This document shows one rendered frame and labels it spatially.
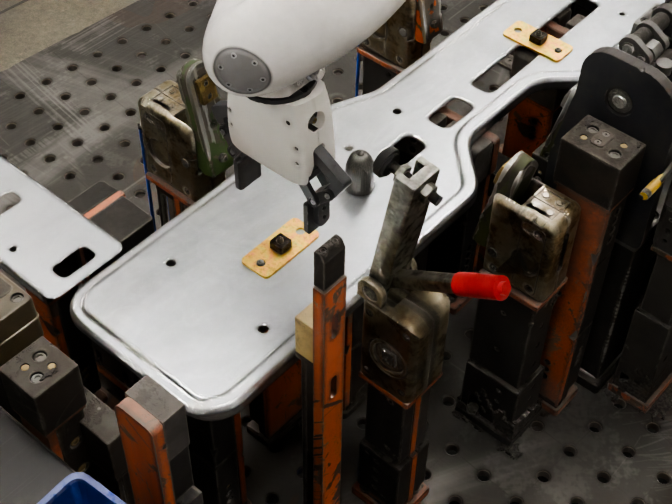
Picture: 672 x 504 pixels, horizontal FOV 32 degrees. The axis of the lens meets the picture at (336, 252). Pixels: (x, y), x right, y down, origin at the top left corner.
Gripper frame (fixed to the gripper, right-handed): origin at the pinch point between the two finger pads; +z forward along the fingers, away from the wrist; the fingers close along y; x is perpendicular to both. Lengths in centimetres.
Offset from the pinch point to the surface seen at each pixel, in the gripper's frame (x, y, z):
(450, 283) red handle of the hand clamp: 0.9, -21.2, -3.6
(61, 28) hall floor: -85, 161, 106
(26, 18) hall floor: -81, 172, 106
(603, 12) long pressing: -57, -3, 8
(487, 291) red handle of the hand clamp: 1.2, -25.2, -5.9
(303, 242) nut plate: -1.9, -0.9, 7.5
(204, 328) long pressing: 12.8, -1.2, 7.7
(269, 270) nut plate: 3.3, -1.0, 7.5
